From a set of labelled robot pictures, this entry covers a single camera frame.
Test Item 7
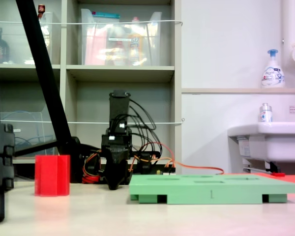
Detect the black tripod brace bar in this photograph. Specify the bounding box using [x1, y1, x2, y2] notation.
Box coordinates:
[13, 139, 59, 158]

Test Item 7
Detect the black tripod leg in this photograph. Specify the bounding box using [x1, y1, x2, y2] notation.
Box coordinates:
[16, 0, 84, 184]

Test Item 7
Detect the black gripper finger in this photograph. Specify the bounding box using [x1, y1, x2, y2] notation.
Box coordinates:
[106, 157, 119, 191]
[117, 157, 128, 187]

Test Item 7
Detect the black sink bracket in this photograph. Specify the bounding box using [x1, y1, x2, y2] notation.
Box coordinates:
[265, 161, 281, 173]

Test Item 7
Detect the black clamp block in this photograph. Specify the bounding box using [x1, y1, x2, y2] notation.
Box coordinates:
[137, 152, 153, 176]

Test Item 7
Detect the circuit board with terminals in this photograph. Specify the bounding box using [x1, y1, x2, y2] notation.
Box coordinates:
[156, 169, 177, 176]

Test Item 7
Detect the narrow clear plastic bin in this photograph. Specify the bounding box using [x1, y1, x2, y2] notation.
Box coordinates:
[0, 11, 54, 65]

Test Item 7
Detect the beige shelf unit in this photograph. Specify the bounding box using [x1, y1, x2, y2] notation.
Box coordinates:
[0, 0, 182, 182]

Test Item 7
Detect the red orange wire bunch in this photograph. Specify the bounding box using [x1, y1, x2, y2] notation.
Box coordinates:
[83, 152, 103, 184]

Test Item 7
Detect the clear box with blue cable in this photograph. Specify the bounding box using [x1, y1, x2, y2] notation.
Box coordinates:
[0, 112, 59, 159]

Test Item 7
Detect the red capped bottle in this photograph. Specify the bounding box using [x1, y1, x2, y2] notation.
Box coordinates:
[37, 4, 51, 47]

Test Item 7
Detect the white ceramic sink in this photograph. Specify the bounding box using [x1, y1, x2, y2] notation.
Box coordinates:
[227, 121, 295, 163]

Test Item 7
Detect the pink capped spray bottle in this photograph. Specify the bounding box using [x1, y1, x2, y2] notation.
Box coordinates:
[127, 16, 145, 66]

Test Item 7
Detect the white wall pipe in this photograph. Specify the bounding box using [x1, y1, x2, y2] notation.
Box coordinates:
[281, 0, 295, 54]

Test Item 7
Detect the white foam soap bottle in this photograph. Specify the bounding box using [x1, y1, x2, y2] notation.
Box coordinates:
[261, 49, 285, 89]

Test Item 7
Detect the teal topped packet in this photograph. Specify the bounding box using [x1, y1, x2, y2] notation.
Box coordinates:
[92, 12, 120, 24]

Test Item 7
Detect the pink refill pouch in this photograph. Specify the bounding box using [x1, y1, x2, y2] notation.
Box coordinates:
[85, 27, 108, 66]

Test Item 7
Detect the dark glass bottle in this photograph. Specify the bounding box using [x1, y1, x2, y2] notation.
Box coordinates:
[0, 27, 10, 64]

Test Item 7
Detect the small clear sanitizer bottle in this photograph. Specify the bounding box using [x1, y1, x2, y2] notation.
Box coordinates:
[258, 102, 273, 123]

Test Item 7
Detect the thin orange wire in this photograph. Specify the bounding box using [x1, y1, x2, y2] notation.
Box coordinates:
[127, 142, 225, 176]

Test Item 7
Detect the white shelf cord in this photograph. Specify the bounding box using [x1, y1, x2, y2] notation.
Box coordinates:
[0, 118, 185, 125]
[0, 20, 183, 26]

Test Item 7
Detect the red cross columnar block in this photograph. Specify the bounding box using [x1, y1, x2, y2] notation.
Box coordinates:
[34, 154, 71, 197]

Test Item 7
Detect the wide clear plastic bin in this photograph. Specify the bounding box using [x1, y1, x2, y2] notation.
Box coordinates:
[80, 8, 162, 66]

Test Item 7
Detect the green shape hole board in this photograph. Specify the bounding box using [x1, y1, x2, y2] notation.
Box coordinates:
[129, 174, 295, 205]

